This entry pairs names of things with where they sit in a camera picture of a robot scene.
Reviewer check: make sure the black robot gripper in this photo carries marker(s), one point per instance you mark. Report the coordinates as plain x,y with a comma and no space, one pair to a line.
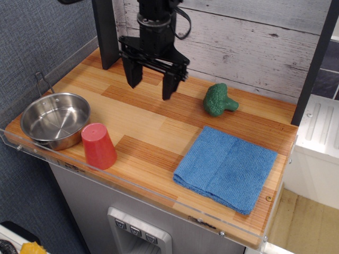
156,51

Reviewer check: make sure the red plastic cup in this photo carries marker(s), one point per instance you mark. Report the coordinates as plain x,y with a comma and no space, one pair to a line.
99,149

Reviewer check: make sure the blue rag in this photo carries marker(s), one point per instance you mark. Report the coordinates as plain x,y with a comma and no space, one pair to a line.
226,169

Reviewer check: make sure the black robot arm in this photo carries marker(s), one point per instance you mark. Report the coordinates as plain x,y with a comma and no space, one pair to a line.
159,15

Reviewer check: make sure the yellow object at corner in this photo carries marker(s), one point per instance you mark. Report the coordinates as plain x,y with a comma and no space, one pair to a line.
32,248

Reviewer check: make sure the green toy broccoli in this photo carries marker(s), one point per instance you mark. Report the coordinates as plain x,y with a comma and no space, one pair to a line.
216,100

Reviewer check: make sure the stainless steel pan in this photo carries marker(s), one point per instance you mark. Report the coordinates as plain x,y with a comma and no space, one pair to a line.
56,121

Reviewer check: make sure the grey toy fridge cabinet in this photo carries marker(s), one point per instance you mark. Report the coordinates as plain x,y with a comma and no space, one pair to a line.
90,200

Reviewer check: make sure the clear acrylic table guard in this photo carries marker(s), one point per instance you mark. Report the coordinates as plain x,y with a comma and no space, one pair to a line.
151,180

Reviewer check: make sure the white toy sink unit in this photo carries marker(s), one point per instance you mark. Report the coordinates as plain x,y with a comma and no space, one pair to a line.
312,171

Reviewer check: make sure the dark left support post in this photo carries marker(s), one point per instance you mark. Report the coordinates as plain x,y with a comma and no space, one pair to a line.
106,32

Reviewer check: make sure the dark support post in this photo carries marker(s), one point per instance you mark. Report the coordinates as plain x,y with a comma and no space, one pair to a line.
106,32
316,62

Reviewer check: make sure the dark right support post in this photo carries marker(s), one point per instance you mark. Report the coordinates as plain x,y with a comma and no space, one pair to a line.
316,62

